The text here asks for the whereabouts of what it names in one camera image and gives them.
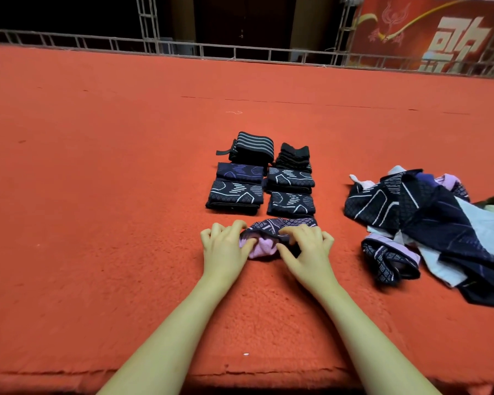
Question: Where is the person's right hand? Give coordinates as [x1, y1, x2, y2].
[276, 224, 337, 297]

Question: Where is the person's left hand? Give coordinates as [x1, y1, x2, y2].
[200, 220, 258, 289]

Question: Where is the single black purple-lined sock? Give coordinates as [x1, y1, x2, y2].
[239, 216, 319, 262]
[361, 234, 423, 286]

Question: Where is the single black white-patterned sock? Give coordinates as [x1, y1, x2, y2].
[207, 178, 265, 205]
[206, 201, 263, 216]
[267, 191, 317, 217]

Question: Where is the single black grey-heeled sock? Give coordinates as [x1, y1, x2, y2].
[267, 185, 316, 194]

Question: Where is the single black grey-striped sock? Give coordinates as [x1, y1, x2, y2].
[266, 167, 316, 188]

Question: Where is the single navy blue-lined sock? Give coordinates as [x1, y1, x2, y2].
[216, 162, 266, 182]

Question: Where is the person's left forearm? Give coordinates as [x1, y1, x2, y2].
[99, 275, 232, 395]

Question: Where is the person's right forearm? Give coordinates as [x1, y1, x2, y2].
[313, 284, 441, 395]

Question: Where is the heap of dark patterned socks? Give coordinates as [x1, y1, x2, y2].
[343, 166, 494, 309]

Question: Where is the grey metal truss tower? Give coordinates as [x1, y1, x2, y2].
[136, 0, 161, 54]
[333, 0, 363, 66]

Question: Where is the dark brown door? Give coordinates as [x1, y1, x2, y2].
[196, 0, 297, 50]

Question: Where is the red banner with white print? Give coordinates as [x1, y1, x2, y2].
[348, 0, 494, 76]

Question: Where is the grey metal railing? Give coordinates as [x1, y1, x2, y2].
[0, 29, 494, 79]

